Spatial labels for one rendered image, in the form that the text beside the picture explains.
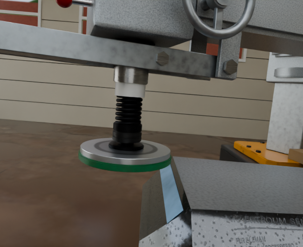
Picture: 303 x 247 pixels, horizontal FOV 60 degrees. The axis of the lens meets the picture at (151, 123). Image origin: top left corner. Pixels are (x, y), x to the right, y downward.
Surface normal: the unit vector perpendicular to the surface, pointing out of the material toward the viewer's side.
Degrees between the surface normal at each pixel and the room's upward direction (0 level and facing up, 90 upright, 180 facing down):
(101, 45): 90
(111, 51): 90
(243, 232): 45
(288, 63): 90
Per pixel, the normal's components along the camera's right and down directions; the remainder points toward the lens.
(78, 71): 0.00, 0.13
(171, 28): 0.29, 0.15
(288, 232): 0.10, -0.61
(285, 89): -0.84, 0.00
